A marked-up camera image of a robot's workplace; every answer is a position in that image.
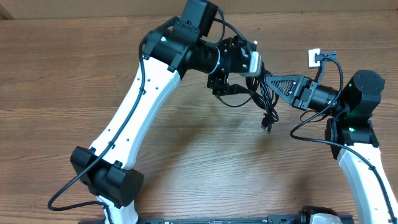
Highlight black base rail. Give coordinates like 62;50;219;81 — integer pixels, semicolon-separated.
137;206;354;224

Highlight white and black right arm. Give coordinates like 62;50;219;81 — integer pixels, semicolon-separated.
266;70;397;223

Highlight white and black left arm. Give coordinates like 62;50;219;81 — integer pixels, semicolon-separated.
70;1;261;223

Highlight cardboard back panel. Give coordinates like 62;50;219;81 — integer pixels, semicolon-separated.
1;0;397;19

